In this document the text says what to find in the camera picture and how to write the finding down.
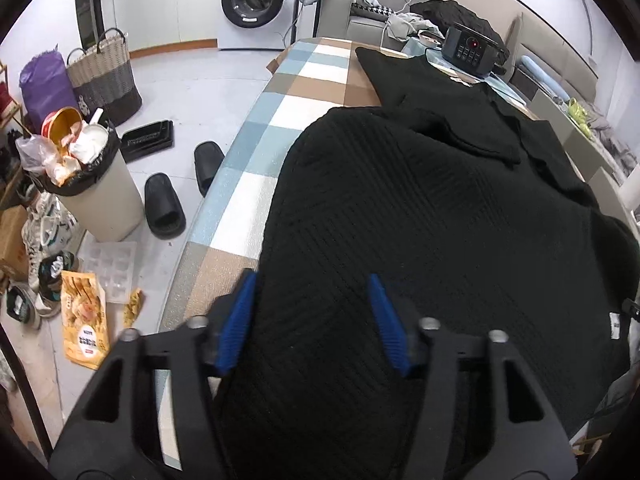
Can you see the yellow snack wrapper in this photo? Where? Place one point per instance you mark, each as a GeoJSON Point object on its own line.
{"type": "Point", "coordinates": [132, 307]}

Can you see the metal shoe rack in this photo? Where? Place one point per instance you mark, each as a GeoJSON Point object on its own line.
{"type": "Point", "coordinates": [10, 125]}

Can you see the dark knitted blanket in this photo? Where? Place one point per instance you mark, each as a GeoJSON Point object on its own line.
{"type": "Point", "coordinates": [450, 12]}

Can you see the grey sofa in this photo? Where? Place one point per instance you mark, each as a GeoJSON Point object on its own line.
{"type": "Point", "coordinates": [332, 20]}

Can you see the white lower kitchen cabinet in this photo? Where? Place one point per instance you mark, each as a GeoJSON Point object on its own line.
{"type": "Point", "coordinates": [165, 10]}

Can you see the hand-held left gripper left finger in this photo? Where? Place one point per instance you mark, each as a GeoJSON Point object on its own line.
{"type": "Point", "coordinates": [235, 325]}

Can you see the white crumpled garment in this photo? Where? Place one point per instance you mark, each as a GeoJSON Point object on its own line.
{"type": "Point", "coordinates": [410, 25]}

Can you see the white washing machine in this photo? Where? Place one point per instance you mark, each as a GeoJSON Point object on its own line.
{"type": "Point", "coordinates": [255, 0]}

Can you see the woven laundry basket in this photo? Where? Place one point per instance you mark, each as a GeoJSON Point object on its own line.
{"type": "Point", "coordinates": [102, 80]}

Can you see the dark green sneaker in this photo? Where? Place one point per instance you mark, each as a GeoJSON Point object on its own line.
{"type": "Point", "coordinates": [55, 275]}

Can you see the beige trash bin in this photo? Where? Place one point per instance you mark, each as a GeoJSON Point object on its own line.
{"type": "Point", "coordinates": [100, 200]}

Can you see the black knitted sweater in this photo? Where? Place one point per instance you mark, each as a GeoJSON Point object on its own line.
{"type": "Point", "coordinates": [400, 210]}

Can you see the dark door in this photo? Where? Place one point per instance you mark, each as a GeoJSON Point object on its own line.
{"type": "Point", "coordinates": [89, 5]}

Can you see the green toy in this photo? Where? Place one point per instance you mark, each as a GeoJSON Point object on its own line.
{"type": "Point", "coordinates": [580, 112]}

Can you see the purple plastic bag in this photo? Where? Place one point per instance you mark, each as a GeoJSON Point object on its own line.
{"type": "Point", "coordinates": [42, 90]}

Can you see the orange snack bag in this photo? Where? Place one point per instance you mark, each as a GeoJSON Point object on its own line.
{"type": "Point", "coordinates": [85, 320]}

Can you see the clear plastic tray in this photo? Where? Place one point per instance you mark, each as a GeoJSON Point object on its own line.
{"type": "Point", "coordinates": [110, 270]}

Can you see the white patterned sneaker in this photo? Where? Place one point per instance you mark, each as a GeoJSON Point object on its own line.
{"type": "Point", "coordinates": [47, 230]}

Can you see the black slipper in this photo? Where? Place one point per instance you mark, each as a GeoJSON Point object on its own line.
{"type": "Point", "coordinates": [164, 205]}
{"type": "Point", "coordinates": [207, 165]}

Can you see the grey padded headboard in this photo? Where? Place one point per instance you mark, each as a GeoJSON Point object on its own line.
{"type": "Point", "coordinates": [560, 57]}

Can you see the black plastic tray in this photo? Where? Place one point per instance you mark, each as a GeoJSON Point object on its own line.
{"type": "Point", "coordinates": [147, 140]}

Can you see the orange paper bowl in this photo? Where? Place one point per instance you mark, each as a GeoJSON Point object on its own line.
{"type": "Point", "coordinates": [62, 122]}

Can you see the black white checked pillow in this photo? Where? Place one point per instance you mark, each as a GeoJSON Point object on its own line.
{"type": "Point", "coordinates": [370, 11]}

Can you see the light blue pillow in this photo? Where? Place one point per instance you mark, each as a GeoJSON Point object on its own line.
{"type": "Point", "coordinates": [542, 75]}

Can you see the checked tablecloth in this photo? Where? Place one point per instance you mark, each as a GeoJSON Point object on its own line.
{"type": "Point", "coordinates": [260, 125]}

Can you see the black electric pressure cooker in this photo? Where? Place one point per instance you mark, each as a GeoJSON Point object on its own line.
{"type": "Point", "coordinates": [470, 50]}

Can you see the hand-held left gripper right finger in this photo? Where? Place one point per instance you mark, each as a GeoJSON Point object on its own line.
{"type": "Point", "coordinates": [387, 325]}

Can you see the grey cabinet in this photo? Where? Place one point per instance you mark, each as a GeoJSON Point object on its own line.
{"type": "Point", "coordinates": [555, 120]}

